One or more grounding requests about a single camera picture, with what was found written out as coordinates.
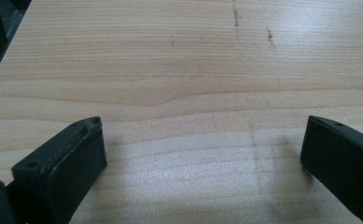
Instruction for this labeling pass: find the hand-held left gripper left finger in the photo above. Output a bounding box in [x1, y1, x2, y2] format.
[7, 116, 108, 224]

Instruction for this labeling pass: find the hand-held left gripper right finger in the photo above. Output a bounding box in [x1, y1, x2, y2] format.
[300, 115, 363, 224]

